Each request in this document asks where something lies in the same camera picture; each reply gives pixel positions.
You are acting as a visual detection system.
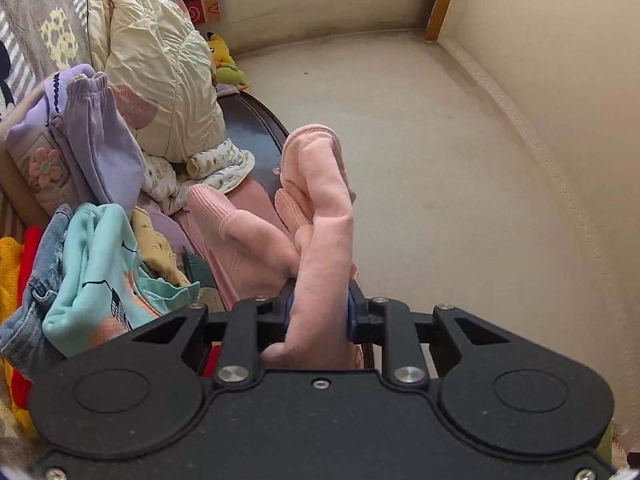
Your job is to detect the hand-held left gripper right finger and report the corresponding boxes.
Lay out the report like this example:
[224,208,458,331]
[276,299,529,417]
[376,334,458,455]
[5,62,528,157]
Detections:
[345,280,512,391]

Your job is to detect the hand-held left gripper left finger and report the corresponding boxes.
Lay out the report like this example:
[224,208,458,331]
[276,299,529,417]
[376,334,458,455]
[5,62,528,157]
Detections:
[130,279,297,390]

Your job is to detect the pink pants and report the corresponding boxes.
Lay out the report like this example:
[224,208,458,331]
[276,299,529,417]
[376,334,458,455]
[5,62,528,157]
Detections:
[186,125,366,371]

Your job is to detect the dark green cloth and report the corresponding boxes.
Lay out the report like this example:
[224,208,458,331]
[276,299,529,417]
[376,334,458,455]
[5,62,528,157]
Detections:
[182,247,217,289]

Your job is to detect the yellow printed garment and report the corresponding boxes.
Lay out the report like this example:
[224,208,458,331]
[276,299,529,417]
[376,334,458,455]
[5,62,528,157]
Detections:
[131,207,193,288]

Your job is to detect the white floral cloth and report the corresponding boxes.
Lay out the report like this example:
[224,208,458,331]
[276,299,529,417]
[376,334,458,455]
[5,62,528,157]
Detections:
[142,139,256,213]

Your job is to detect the dark wooden headboard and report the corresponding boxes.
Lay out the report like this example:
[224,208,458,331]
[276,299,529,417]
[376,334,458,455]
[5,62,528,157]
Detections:
[217,87,291,186]

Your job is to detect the teal printed garment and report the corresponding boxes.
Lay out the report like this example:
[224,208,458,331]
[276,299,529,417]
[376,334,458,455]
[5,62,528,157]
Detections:
[42,204,201,358]

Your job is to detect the green plush toy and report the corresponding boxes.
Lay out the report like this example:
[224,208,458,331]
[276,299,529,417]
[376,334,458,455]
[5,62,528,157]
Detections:
[214,65,248,89]

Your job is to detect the lilac pants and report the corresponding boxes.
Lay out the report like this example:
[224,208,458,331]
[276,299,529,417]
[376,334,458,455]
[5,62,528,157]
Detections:
[50,71,146,217]

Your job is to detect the blue denim jeans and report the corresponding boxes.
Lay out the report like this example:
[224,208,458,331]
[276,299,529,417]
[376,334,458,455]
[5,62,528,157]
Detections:
[0,204,76,381]

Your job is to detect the red garment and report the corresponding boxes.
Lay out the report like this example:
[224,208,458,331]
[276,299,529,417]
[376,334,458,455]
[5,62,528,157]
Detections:
[10,226,45,408]

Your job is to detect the yellow plush toy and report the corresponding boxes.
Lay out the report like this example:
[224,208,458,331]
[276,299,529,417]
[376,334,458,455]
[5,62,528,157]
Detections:
[206,32,238,71]

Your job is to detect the yellow knit sweater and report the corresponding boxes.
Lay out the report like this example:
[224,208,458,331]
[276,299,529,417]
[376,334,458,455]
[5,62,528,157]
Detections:
[0,237,38,441]

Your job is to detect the cream quilt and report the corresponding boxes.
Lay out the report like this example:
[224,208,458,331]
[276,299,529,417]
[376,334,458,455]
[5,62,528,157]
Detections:
[87,0,226,163]

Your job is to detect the taupe garment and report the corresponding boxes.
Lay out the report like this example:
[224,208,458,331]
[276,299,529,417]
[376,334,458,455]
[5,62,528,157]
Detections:
[0,145,56,241]

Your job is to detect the lilac flower-patch garment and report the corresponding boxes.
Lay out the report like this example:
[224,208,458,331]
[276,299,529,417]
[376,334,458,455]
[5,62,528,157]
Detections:
[4,64,73,213]

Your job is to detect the wooden door frame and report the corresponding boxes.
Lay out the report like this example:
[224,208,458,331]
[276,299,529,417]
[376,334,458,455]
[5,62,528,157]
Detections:
[425,0,465,43]

